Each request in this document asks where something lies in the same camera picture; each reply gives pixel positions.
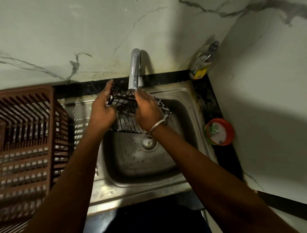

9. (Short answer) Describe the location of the orange round container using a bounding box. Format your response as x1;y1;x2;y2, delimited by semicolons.
203;118;235;146

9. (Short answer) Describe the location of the clear dish soap bottle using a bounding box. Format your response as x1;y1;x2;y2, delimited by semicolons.
189;41;220;80

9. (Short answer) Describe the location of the silver bracelet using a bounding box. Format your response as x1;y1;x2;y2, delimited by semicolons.
146;119;168;139

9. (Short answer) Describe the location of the chrome faucet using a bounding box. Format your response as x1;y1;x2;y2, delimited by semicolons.
128;48;144;91

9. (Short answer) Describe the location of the black wire rack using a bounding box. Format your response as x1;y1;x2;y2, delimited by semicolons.
106;83;173;134

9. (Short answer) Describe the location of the person's dark clothing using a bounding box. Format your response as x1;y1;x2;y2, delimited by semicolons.
91;199;211;233

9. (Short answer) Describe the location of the person's left forearm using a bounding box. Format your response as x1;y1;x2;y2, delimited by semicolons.
24;127;108;233

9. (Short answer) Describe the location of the stainless steel sink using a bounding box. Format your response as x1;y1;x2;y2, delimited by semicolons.
57;80;217;216

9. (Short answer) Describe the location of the person's right hand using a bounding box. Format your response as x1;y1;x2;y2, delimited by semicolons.
134;89;168;132

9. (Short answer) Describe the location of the person's left hand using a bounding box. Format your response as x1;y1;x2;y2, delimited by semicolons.
88;79;118;133

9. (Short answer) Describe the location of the person's right forearm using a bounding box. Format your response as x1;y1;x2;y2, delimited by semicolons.
150;122;299;233

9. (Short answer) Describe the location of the brown plastic dish basket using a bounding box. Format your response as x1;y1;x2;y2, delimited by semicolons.
0;85;70;233

